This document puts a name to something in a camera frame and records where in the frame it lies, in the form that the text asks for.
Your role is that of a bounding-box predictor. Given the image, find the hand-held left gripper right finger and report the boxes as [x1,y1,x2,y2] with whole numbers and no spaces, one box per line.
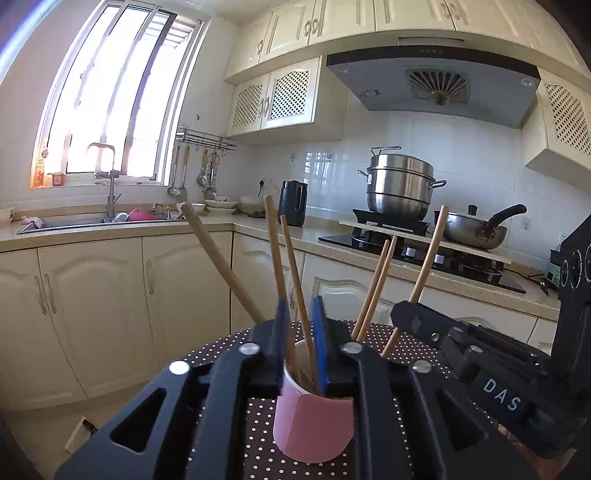
[312,296,539,480]

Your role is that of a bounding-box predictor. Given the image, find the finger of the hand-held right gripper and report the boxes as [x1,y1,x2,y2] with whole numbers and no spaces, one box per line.
[390,301,552,385]

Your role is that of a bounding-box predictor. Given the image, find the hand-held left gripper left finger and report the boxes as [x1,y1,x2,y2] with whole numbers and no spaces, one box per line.
[54,299,291,480]

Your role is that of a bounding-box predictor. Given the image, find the wooden chopstick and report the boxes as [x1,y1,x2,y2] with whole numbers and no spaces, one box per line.
[381,205,450,358]

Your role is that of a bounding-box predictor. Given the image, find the bunch of chopsticks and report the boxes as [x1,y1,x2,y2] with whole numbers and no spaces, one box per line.
[180,195,398,393]

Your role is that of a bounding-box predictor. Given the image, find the pink cup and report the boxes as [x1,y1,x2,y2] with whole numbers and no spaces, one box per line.
[272,340,355,464]

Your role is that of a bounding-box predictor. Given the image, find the hanging steel utensils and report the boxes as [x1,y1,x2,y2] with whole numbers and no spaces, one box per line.
[198,150,222,195]

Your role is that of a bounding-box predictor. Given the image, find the green electric cooker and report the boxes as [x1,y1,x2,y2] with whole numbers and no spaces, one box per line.
[544,249,565,291]

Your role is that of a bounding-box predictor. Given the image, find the light stone board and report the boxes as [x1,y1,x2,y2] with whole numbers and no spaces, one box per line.
[338,219,513,265]

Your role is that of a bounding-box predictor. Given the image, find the black glass gas stove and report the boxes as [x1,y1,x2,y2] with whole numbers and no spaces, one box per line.
[318,234,527,295]

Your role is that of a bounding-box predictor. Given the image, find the black induction cooker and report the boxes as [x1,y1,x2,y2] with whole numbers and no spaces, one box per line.
[352,209,432,234]

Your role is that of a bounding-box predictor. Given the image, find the stainless steel steamer pot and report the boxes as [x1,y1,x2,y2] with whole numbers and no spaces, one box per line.
[358,146,448,222]

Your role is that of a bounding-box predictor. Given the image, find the dark electric kettle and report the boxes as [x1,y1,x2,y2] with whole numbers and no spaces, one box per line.
[277,180,308,228]

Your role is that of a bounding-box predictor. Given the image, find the stack of white plates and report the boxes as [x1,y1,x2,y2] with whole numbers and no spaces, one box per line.
[204,196,240,214]

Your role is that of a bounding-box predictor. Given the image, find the hanging steel ladle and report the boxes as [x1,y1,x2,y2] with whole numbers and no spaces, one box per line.
[167,145,182,197]

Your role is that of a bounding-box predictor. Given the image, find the cream lower cabinets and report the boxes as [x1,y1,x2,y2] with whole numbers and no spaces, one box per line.
[0,226,561,411]

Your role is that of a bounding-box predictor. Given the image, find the white power strip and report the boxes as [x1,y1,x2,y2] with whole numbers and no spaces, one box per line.
[65,416,99,454]

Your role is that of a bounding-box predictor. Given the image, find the steel sink faucet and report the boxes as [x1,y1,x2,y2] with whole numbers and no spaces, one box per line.
[87,142,122,220]

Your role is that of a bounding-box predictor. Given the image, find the cream lattice door cabinet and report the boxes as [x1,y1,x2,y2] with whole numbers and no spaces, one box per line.
[225,56,347,144]
[524,67,591,188]

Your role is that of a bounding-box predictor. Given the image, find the grey range hood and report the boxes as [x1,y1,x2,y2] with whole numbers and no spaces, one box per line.
[325,36,542,130]

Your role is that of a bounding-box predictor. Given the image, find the steel kitchen sink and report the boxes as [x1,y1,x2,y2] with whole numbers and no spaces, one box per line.
[17,213,185,235]

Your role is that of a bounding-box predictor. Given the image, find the orange bottle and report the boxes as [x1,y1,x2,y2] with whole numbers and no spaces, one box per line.
[30,148,49,189]

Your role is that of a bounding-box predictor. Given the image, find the barred kitchen window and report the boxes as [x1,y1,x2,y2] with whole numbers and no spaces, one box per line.
[30,0,208,188]

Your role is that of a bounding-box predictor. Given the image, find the black power cable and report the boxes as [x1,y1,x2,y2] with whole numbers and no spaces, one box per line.
[526,272,559,296]

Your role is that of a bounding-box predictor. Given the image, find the steel wok with black handle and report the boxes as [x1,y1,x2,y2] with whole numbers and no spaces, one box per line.
[434,204,528,251]

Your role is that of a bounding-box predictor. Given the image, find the steel wall utensil rack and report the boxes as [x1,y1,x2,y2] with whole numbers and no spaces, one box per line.
[175,126,238,152]

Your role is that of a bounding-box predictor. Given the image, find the cream upper wall cabinets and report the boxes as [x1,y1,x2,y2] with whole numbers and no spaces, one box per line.
[224,0,578,85]

